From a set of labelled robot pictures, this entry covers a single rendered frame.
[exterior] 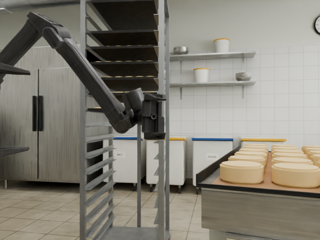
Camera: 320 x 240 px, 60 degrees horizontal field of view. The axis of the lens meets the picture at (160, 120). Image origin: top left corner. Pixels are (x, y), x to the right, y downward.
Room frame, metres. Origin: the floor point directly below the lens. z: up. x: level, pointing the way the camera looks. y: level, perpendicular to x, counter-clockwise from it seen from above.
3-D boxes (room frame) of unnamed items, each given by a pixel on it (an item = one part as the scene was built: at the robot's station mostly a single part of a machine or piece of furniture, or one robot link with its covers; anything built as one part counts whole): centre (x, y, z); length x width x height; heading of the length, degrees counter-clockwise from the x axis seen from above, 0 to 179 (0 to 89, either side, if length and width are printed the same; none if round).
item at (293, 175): (0.31, -0.15, 0.91); 0.05 x 0.05 x 0.02
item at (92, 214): (1.90, 0.39, 0.42); 0.64 x 0.03 x 0.03; 175
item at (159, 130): (0.83, 0.01, 0.96); 0.09 x 0.07 x 0.07; 23
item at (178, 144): (4.07, -0.11, 0.39); 0.64 x 0.54 x 0.77; 169
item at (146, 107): (0.83, 0.01, 1.03); 0.09 x 0.07 x 0.07; 23
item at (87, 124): (1.90, 0.39, 0.96); 0.64 x 0.03 x 0.03; 175
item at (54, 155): (4.29, 1.63, 1.03); 1.40 x 0.91 x 2.05; 79
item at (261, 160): (0.39, -0.12, 0.91); 0.05 x 0.05 x 0.02
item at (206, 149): (3.94, -0.75, 0.39); 0.64 x 0.54 x 0.77; 168
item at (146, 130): (0.90, 0.03, 0.99); 0.07 x 0.07 x 0.10; 23
